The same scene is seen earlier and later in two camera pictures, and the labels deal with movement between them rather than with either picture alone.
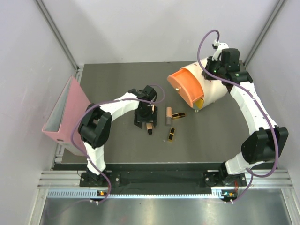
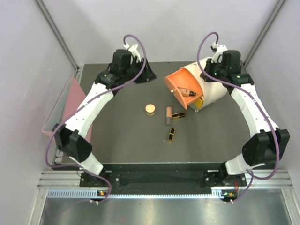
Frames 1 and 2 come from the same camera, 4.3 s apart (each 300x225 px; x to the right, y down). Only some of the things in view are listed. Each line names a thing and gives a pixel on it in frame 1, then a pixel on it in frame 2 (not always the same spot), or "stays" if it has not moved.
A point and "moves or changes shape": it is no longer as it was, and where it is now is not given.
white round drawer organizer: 213,90 stays
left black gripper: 151,117 to 147,75
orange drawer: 187,84 moves or changes shape
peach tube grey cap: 168,116 stays
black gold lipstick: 171,133 stays
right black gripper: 210,63 stays
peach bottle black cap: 149,127 to 186,92
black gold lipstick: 177,115 stays
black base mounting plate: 165,175 stays
